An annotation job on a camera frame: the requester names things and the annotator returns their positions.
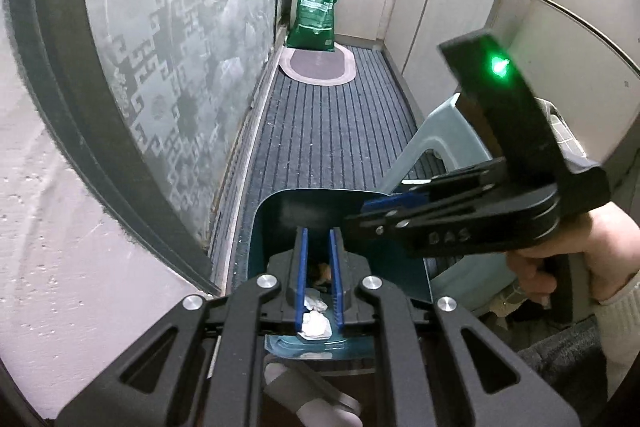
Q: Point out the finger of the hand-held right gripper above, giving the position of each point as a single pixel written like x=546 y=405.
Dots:
x=390 y=203
x=380 y=222

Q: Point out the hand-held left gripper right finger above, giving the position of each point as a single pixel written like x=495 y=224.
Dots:
x=335 y=274

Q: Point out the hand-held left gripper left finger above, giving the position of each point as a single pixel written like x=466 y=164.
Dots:
x=300 y=269

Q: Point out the brown ginger root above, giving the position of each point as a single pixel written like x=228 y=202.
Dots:
x=321 y=273

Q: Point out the teal plastic bin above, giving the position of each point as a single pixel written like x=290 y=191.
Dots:
x=280 y=217

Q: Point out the person's right forearm white sleeve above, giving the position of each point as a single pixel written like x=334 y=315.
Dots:
x=620 y=337

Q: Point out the person's right hand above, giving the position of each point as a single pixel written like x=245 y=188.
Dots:
x=615 y=247

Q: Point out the light blue plastic stool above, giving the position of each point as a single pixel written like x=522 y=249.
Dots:
x=435 y=132

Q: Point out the dark striped floor rug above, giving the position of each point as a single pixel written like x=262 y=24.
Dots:
x=325 y=142

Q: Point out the white refrigerator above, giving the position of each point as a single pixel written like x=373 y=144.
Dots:
x=600 y=72

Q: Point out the white double-door kitchen cabinet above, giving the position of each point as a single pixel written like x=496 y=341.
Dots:
x=460 y=7

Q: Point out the white grey slipper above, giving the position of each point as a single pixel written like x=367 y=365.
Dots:
x=310 y=394

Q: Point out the oval pink grey mat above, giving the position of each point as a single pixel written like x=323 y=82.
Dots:
x=315 y=67

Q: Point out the green rice bag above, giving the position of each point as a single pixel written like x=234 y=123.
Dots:
x=312 y=17

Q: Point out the grey fleece trousers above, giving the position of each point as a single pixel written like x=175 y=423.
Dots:
x=560 y=369

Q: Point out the patterned frosted glass door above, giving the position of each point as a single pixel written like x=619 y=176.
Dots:
x=175 y=57

